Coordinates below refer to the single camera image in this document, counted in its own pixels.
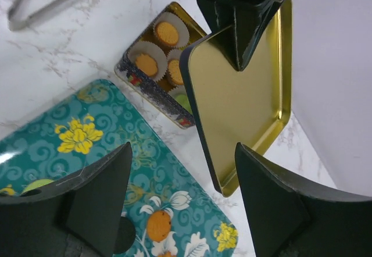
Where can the orange swirl cookie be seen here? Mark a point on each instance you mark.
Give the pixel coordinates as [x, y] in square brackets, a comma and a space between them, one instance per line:
[166, 254]

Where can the black sandwich cookie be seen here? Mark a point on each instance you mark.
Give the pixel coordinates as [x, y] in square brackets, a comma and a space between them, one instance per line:
[125, 236]

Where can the white paper cup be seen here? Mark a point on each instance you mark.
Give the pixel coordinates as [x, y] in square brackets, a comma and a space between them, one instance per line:
[180, 90]
[178, 24]
[173, 54]
[152, 50]

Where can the green round cookie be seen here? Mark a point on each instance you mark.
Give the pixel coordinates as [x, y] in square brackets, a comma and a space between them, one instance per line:
[182, 99]
[36, 184]

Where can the metal serving tongs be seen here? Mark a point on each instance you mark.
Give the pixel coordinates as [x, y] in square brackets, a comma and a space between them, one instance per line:
[17, 22]

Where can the gold tin lid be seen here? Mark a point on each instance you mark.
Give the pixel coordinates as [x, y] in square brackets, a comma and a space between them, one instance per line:
[229, 107]

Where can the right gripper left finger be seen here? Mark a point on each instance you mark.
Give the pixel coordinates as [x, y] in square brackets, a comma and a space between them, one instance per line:
[77, 215]

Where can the teal floral tray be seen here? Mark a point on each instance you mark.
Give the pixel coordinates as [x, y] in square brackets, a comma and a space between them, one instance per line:
[90, 124]

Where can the orange chip cookie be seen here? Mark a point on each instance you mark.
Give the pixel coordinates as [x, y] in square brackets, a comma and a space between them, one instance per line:
[158, 226]

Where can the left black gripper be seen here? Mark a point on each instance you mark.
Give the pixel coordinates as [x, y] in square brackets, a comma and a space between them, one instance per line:
[246, 19]

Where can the square cookie tin box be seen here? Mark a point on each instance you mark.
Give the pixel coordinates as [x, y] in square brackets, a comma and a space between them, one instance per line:
[156, 92]

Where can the orange round cookie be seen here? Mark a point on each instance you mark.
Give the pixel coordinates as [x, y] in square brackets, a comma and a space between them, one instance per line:
[146, 64]
[167, 33]
[174, 73]

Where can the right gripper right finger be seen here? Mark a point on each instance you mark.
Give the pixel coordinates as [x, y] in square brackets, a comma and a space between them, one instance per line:
[290, 215]

